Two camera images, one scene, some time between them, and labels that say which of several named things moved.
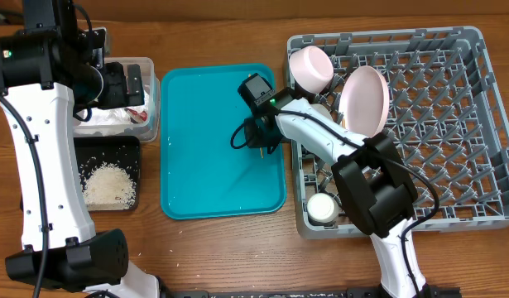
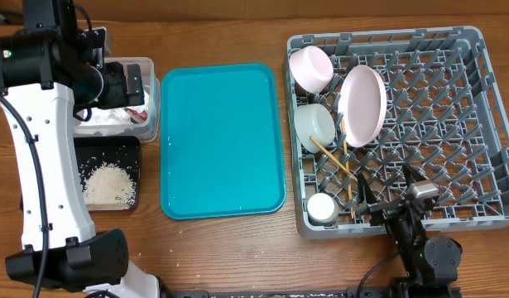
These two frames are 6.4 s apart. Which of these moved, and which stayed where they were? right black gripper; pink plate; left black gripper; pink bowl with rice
Moved: right black gripper
Stayed: left black gripper; pink bowl with rice; pink plate
